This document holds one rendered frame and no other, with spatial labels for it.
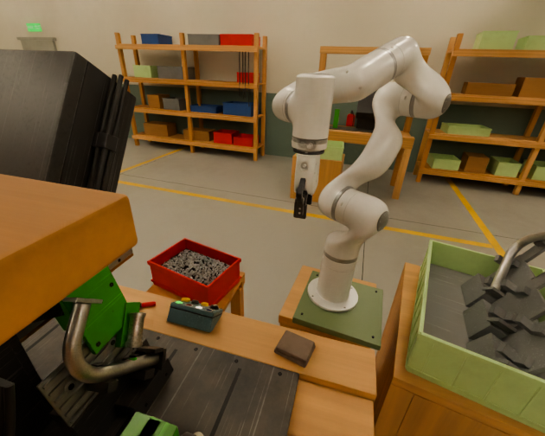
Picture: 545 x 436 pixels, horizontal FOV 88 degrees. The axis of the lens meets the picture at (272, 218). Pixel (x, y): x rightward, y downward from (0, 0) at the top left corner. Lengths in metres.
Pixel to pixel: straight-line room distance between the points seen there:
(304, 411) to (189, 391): 0.29
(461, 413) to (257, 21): 6.10
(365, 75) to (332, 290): 0.68
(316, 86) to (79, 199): 0.52
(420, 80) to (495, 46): 4.57
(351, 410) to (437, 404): 0.34
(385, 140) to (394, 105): 0.13
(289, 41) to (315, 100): 5.45
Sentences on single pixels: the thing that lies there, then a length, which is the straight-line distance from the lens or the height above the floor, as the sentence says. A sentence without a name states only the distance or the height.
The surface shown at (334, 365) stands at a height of 0.90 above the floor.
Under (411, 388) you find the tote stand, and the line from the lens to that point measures 1.09.
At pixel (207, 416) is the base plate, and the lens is 0.81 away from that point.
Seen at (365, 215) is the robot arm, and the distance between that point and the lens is 0.86.
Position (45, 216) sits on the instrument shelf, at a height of 1.54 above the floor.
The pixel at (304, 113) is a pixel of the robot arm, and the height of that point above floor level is 1.54.
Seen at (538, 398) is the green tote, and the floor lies 0.90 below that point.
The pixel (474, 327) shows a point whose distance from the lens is 1.22.
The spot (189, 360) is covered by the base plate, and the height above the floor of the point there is 0.90.
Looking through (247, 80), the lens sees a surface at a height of 1.46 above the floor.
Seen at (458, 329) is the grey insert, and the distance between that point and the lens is 1.23.
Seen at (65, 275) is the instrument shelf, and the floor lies 1.51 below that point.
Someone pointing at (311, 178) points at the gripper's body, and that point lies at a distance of 0.67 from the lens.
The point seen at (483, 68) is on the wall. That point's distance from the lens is 6.07.
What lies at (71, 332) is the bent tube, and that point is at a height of 1.17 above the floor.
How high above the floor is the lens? 1.61
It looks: 27 degrees down
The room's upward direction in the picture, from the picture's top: 2 degrees clockwise
